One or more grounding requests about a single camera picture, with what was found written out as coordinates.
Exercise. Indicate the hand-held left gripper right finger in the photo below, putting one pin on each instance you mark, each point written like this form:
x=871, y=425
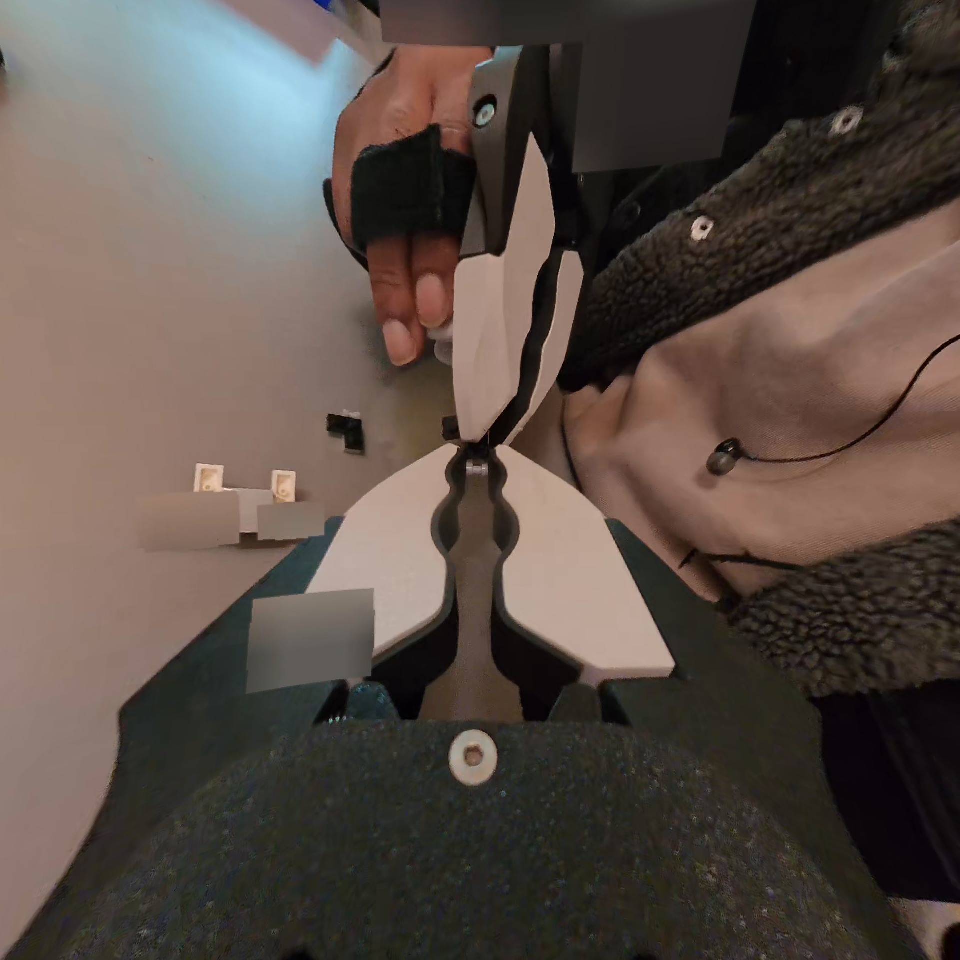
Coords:
x=585, y=592

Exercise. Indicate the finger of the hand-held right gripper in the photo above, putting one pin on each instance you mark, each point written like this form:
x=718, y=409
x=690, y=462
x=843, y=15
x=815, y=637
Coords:
x=487, y=330
x=564, y=315

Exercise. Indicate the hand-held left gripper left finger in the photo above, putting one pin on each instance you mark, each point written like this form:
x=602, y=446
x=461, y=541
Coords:
x=405, y=555

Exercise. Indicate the orange white grey lego assembly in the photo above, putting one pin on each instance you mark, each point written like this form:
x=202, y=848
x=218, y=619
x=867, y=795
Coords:
x=208, y=478

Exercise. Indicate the person's right hand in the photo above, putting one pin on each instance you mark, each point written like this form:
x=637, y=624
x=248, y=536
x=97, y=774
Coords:
x=397, y=97

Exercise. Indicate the beige cloth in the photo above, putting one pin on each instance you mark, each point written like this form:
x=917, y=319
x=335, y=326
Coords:
x=787, y=390

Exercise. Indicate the person's black sweater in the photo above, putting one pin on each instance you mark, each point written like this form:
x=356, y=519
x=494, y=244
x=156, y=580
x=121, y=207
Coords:
x=787, y=75

